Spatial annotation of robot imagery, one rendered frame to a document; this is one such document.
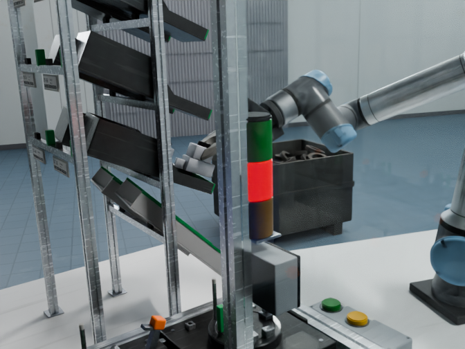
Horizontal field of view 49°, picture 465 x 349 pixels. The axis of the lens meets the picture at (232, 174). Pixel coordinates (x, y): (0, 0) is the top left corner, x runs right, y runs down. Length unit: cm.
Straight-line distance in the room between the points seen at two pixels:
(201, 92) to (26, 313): 746
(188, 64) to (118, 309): 742
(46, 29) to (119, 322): 687
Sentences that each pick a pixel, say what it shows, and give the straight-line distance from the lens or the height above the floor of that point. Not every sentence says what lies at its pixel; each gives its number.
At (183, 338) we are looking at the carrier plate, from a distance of 101.
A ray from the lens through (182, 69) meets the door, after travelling 859.
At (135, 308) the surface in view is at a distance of 136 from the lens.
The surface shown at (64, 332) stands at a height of 86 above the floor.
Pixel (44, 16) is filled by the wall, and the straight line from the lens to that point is 796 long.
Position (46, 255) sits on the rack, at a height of 102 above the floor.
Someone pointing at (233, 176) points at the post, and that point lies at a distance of 62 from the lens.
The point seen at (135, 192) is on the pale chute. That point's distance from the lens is 119.
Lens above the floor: 150
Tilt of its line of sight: 14 degrees down
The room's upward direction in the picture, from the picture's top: 2 degrees counter-clockwise
